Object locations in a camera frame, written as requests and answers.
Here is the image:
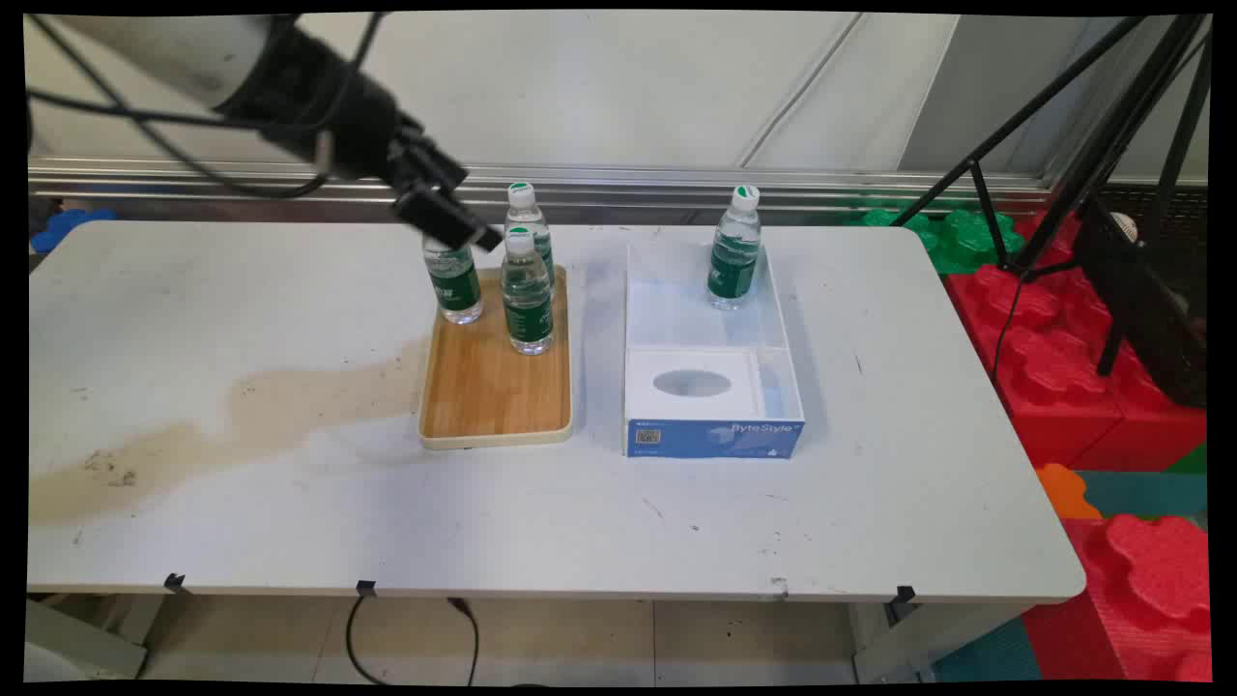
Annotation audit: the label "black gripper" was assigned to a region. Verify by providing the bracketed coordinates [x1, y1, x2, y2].
[220, 17, 504, 252]

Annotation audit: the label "green label water bottle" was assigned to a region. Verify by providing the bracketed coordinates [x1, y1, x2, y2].
[504, 182, 558, 283]
[706, 185, 763, 311]
[422, 235, 484, 326]
[500, 227, 556, 356]

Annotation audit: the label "bamboo serving tray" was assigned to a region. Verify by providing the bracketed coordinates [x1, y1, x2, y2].
[417, 266, 575, 451]

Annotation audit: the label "blue white cardboard box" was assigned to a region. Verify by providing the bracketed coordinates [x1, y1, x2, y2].
[623, 242, 806, 460]

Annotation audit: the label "blue foam piece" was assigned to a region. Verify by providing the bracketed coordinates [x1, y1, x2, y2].
[30, 207, 119, 255]

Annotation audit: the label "green foam blocks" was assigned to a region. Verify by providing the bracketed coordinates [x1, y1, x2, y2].
[849, 207, 1027, 277]

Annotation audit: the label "grey table leg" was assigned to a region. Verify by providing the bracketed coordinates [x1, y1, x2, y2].
[852, 603, 1027, 684]
[24, 597, 148, 680]

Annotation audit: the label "red foam block stack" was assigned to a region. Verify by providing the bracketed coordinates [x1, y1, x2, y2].
[945, 211, 1209, 473]

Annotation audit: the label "black tripod stand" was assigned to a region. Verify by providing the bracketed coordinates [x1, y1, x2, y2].
[889, 14, 1213, 380]

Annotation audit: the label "orange foam piece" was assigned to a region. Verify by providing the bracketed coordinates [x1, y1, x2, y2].
[1036, 463, 1104, 521]

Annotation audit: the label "black flat panel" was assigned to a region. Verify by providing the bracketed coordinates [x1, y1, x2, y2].
[1073, 186, 1209, 409]

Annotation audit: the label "teal foam mat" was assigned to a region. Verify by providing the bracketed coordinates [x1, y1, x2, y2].
[1073, 470, 1209, 531]

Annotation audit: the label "aluminium wall rail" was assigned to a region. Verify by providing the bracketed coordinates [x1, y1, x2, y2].
[27, 158, 1056, 212]

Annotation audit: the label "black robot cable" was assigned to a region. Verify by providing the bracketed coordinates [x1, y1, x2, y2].
[27, 14, 388, 200]

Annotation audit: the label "black cable under table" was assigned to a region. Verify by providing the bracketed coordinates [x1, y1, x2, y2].
[345, 594, 481, 686]

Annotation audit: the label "thin black tripod cable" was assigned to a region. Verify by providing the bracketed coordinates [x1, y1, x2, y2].
[990, 269, 1027, 390]

